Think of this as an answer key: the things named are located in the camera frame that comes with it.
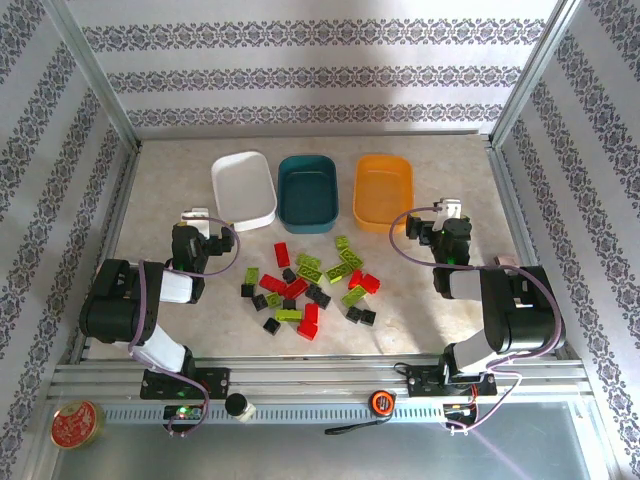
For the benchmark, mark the lime green lego brick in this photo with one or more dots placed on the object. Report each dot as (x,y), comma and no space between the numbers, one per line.
(354,295)
(251,275)
(351,257)
(337,271)
(289,315)
(274,299)
(312,272)
(342,243)
(308,260)

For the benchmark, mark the black lego brick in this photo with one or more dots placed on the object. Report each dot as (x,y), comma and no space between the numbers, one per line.
(272,326)
(247,290)
(289,274)
(368,317)
(354,314)
(289,303)
(318,295)
(260,301)

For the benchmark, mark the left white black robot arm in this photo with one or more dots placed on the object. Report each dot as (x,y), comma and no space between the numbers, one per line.
(115,305)

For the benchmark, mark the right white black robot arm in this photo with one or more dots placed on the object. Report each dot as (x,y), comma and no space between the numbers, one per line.
(520,315)

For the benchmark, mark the orange plastic container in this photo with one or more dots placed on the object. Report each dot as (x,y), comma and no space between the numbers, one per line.
(382,190)

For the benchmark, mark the white plastic container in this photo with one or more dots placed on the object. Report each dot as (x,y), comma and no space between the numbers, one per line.
(242,190)

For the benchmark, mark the small pink object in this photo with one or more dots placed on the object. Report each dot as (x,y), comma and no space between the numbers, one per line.
(506,261)

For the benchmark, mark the teal plastic container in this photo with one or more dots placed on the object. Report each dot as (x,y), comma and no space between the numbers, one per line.
(307,192)

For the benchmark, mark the black knob on white base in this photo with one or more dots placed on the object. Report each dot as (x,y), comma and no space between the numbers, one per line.
(239,406)

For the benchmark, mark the left controller board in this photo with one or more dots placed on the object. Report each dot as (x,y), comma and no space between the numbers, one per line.
(182,412)

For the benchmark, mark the controller board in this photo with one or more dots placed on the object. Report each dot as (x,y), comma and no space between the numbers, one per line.
(182,412)
(457,410)

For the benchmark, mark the black orange tape measure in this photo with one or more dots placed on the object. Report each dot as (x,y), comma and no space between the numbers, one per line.
(382,401)

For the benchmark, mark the right controller board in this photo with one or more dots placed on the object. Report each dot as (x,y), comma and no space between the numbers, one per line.
(457,410)

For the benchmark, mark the round red tin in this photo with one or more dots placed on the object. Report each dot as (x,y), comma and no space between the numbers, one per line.
(77,425)

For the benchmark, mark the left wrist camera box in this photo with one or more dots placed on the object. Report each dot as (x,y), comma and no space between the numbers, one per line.
(196,216)

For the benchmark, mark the aluminium side rail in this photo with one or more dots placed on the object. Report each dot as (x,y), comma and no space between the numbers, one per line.
(120,200)
(515,200)

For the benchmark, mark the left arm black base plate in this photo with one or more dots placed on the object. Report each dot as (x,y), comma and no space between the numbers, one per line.
(215,382)

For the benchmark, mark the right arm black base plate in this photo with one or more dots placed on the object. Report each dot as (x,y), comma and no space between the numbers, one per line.
(422,382)

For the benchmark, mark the aluminium mounting rail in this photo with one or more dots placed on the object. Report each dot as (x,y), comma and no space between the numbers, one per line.
(320,375)

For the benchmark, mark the aluminium frame post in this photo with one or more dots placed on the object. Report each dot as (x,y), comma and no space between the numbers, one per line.
(98,75)
(532,75)

